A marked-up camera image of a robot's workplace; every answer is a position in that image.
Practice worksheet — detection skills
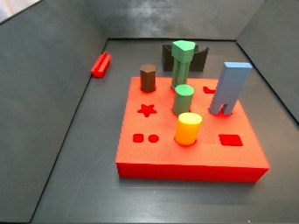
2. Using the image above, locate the red star prism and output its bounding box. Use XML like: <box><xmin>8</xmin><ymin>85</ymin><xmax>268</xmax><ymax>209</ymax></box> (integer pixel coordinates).
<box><xmin>91</xmin><ymin>52</ymin><xmax>112</xmax><ymax>79</ymax></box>

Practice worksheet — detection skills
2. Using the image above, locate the black curved fixture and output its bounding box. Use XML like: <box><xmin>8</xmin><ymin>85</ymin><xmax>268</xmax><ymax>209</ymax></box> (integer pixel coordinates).
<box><xmin>163</xmin><ymin>45</ymin><xmax>209</xmax><ymax>72</ymax></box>

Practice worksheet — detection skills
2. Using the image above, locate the red peg board base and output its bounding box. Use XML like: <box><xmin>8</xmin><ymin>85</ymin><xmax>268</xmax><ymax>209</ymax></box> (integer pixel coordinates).
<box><xmin>116</xmin><ymin>77</ymin><xmax>269</xmax><ymax>183</ymax></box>

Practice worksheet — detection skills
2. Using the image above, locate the green cylinder peg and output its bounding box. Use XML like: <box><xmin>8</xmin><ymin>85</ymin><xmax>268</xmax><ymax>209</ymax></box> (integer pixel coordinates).
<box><xmin>172</xmin><ymin>84</ymin><xmax>193</xmax><ymax>115</ymax></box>

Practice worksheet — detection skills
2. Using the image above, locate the yellow cylinder peg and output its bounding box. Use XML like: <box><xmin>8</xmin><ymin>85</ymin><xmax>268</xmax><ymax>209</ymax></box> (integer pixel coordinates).
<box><xmin>173</xmin><ymin>112</ymin><xmax>201</xmax><ymax>145</ymax></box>

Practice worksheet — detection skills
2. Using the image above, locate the brown hexagonal peg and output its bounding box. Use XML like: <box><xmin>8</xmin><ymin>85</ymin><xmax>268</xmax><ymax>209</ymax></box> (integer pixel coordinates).
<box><xmin>140</xmin><ymin>64</ymin><xmax>156</xmax><ymax>93</ymax></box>

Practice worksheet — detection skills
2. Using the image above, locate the tall green triangular peg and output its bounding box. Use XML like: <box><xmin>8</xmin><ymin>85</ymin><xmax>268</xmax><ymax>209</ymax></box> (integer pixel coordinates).
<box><xmin>172</xmin><ymin>40</ymin><xmax>195</xmax><ymax>88</ymax></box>

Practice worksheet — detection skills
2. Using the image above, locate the blue rectangular arch peg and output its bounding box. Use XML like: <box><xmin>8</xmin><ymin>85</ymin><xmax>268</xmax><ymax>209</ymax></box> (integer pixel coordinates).
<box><xmin>209</xmin><ymin>62</ymin><xmax>252</xmax><ymax>116</ymax></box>

